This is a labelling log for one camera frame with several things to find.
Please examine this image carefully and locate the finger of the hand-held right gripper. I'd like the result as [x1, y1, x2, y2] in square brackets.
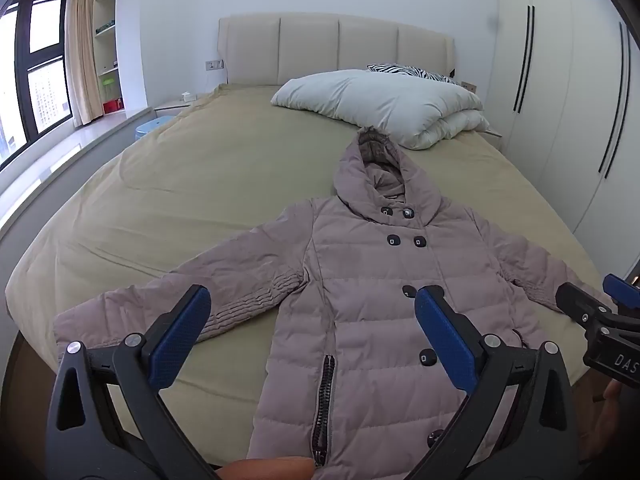
[602, 273, 640, 311]
[555, 282, 617, 335]

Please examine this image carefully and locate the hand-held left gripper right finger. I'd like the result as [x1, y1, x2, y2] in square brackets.
[400, 285, 596, 480]

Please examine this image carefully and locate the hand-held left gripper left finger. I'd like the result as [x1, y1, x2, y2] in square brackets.
[45, 284, 236, 480]

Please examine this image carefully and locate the mauve hooded puffer jacket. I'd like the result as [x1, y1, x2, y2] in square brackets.
[52, 127, 618, 480]

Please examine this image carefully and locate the person's right hand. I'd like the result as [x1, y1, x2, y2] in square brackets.
[591, 379, 635, 443]

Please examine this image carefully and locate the person's left hand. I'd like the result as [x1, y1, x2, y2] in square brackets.
[234, 455, 317, 480]

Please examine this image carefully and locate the bed with beige sheet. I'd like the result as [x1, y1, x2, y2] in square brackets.
[5, 82, 608, 466]

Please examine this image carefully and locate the blue stool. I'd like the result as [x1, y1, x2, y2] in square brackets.
[136, 117, 173, 139]

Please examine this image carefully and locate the white wardrobe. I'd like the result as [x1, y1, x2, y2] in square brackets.
[492, 0, 640, 281]

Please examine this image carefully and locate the white window sill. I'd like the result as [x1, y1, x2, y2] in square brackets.
[0, 107, 156, 241]

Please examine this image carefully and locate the white folded duvet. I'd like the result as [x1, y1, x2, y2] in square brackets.
[270, 70, 492, 151]

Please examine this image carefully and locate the zebra striped pillow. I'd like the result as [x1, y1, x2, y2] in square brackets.
[366, 62, 460, 85]

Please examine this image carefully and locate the black framed window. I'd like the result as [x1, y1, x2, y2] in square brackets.
[0, 0, 71, 171]

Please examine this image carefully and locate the beige curtain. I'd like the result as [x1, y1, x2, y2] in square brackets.
[64, 0, 103, 128]

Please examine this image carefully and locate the beige padded headboard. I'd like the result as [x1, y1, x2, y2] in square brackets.
[216, 12, 456, 86]

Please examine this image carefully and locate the black wardrobe handle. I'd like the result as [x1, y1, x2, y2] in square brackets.
[604, 30, 632, 179]
[512, 6, 530, 112]
[597, 21, 626, 171]
[517, 6, 536, 113]

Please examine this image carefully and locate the white wall shelf unit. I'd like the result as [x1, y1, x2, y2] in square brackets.
[92, 0, 121, 116]

